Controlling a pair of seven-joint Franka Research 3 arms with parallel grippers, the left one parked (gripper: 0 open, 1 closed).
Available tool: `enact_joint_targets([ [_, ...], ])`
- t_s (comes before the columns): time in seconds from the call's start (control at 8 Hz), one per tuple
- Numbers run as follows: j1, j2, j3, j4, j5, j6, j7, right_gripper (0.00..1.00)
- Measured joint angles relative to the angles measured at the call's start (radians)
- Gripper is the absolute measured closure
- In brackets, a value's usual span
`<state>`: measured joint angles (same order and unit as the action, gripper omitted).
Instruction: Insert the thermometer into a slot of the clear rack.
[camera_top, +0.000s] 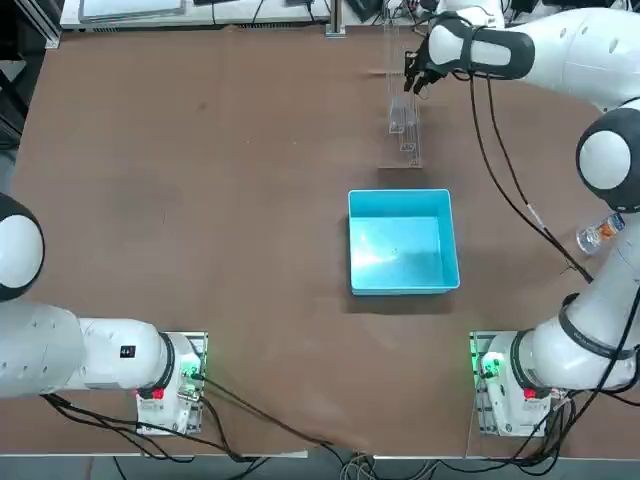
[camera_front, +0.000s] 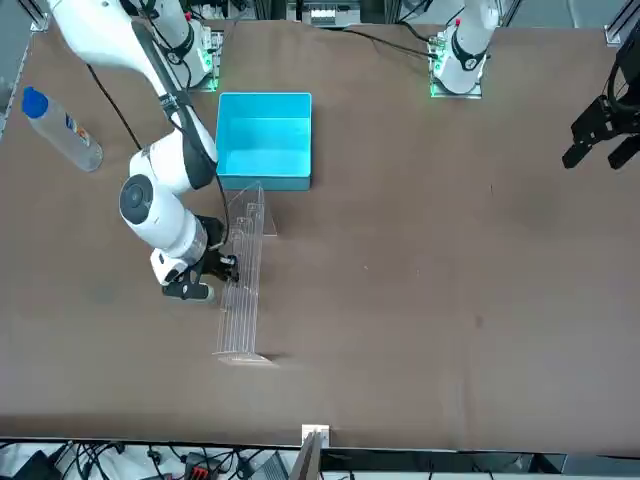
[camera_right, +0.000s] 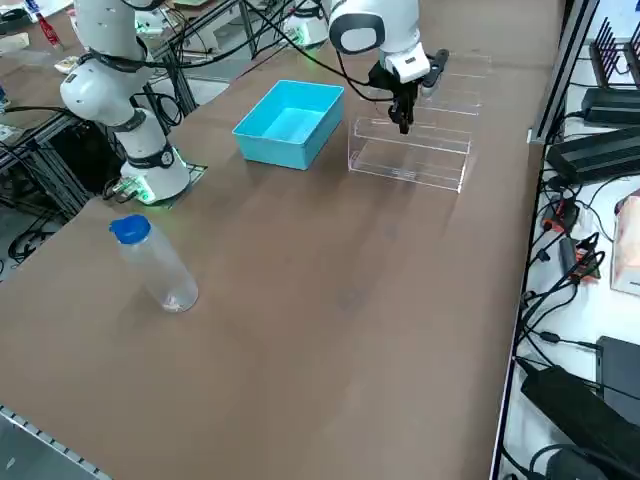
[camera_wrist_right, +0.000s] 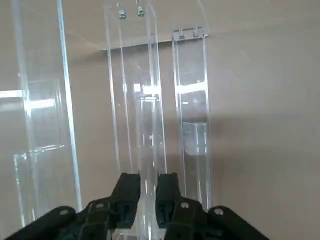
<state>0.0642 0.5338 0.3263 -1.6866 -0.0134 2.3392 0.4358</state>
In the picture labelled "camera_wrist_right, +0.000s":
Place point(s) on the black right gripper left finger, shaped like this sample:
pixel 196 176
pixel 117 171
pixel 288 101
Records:
pixel 100 217

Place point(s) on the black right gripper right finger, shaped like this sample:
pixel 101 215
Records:
pixel 190 220

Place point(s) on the clear glass thermometer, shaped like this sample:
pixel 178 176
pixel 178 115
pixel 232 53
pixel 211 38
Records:
pixel 148 150

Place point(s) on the clear acrylic rack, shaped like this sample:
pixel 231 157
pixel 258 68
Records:
pixel 120 100

